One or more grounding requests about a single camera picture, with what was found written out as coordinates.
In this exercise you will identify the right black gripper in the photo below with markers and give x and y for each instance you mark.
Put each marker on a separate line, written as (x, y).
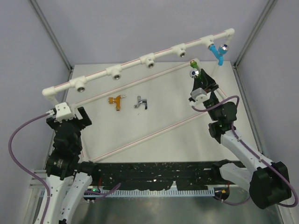
(209, 83)

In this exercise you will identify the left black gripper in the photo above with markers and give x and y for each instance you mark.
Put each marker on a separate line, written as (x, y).
(85, 120)

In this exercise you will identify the green water faucet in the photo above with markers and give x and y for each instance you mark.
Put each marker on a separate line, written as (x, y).
(195, 72)

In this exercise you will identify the white PVC pipe frame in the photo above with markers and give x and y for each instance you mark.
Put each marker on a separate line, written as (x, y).
(169, 130)

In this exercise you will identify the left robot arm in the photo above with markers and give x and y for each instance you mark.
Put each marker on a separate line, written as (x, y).
(67, 179)

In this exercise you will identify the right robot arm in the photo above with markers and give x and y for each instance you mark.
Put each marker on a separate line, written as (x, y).
(266, 182)

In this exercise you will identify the blue water faucet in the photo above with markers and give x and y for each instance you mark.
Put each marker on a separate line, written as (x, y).
(219, 53)

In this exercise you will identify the orange water faucet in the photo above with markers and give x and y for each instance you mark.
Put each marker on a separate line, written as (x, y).
(117, 101)

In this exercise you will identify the chrome water faucet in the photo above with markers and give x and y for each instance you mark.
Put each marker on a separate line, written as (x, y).
(140, 102)

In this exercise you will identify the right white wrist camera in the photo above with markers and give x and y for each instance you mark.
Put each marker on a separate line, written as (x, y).
(198, 96)

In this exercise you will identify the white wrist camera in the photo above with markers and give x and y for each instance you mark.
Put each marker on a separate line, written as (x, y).
(61, 112)
(198, 96)

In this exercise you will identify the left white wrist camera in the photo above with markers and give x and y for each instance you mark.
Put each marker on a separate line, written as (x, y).
(61, 112)

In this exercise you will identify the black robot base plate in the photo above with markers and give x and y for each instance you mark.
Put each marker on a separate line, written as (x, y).
(153, 176)

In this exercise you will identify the white slotted cable duct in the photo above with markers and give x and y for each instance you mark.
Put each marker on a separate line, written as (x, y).
(172, 192)

